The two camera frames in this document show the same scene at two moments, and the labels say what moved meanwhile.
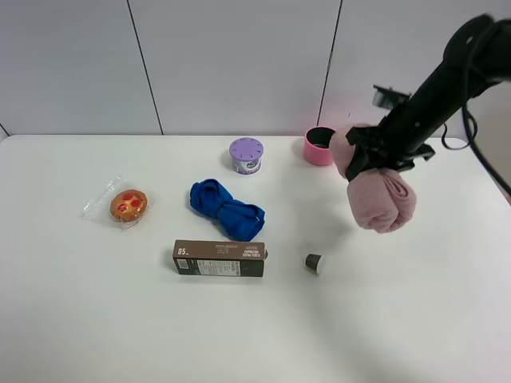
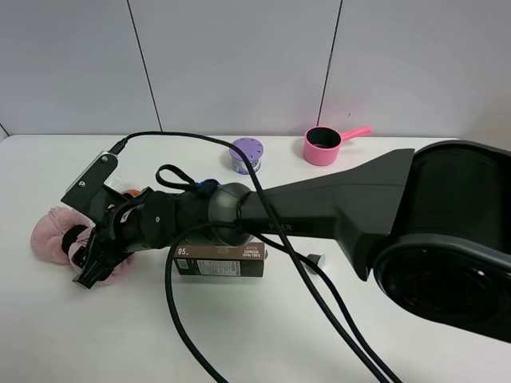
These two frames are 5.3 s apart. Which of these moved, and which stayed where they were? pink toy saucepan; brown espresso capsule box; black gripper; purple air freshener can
Moved: black gripper
Stayed: pink toy saucepan; brown espresso capsule box; purple air freshener can
